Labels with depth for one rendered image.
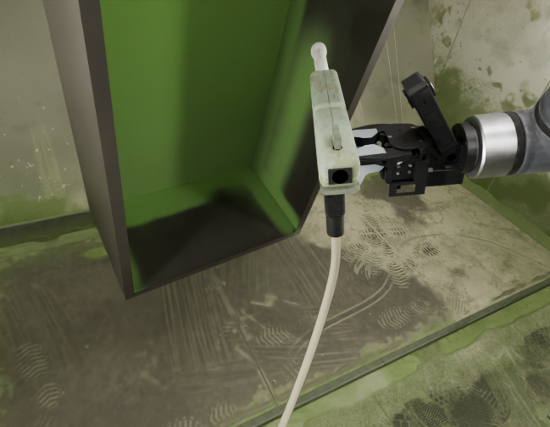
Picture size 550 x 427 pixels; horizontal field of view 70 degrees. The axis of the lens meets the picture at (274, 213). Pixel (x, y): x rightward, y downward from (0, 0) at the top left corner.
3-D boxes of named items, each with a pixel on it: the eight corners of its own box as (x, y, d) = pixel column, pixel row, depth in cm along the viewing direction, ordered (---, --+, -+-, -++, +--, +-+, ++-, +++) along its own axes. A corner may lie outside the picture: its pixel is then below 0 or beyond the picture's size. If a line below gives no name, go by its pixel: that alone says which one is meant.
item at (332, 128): (359, 286, 56) (362, 146, 42) (325, 288, 57) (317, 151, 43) (332, 131, 94) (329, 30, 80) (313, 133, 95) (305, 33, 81)
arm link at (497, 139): (524, 131, 49) (492, 99, 57) (484, 135, 50) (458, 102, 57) (506, 188, 55) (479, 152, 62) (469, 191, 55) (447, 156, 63)
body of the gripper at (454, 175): (384, 198, 57) (469, 191, 56) (387, 147, 52) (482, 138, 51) (374, 169, 63) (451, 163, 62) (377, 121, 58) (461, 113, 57)
